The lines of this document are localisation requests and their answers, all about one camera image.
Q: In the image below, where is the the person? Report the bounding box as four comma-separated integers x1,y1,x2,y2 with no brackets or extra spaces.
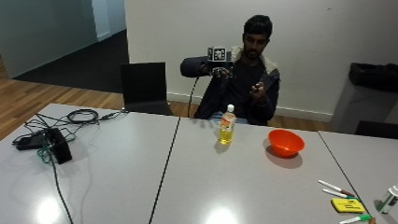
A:
180,14,281,127

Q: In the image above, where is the white marker cube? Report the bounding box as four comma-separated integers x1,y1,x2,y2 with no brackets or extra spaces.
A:
206,46,229,63

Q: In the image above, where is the yellow liquid plastic bottle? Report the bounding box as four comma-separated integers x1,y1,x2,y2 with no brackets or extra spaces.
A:
218,104,237,146

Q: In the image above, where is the orange plastic bowl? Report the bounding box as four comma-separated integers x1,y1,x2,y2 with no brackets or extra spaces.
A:
268,129,306,158

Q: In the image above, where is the black chair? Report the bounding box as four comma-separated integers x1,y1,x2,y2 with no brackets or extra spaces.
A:
120,62,174,117

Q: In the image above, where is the grey bin with black bag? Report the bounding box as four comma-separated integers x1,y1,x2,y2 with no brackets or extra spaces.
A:
330,62,398,134

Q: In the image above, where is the black chair backrest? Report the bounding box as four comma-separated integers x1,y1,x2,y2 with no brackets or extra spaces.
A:
354,119,398,140

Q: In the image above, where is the white marker red cap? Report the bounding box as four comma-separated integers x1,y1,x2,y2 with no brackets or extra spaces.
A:
317,179,357,198

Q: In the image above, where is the white marker green cap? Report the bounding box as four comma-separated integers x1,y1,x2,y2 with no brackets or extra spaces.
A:
321,188,361,201
338,214,373,224

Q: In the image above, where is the yellow sponge eraser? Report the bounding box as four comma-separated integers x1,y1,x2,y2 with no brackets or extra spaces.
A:
330,198,367,214

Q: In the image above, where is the black electronic box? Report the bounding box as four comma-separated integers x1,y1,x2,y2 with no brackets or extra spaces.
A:
47,127,73,165

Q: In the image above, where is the white spray bottle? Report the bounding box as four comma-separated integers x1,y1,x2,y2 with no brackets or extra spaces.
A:
378,185,398,215

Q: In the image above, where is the black power adapter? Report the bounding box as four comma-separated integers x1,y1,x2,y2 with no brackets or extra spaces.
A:
15,135,48,151

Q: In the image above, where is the black cable from glove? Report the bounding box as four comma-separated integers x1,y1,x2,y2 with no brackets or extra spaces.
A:
186,76,201,119

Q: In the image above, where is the coiled black cable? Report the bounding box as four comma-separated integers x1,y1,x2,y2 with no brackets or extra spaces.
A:
67,108,101,125

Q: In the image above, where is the green cable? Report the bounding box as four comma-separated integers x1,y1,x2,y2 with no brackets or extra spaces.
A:
36,146,52,164

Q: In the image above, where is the long black cable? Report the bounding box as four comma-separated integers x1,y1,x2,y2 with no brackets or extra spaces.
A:
33,113,76,224

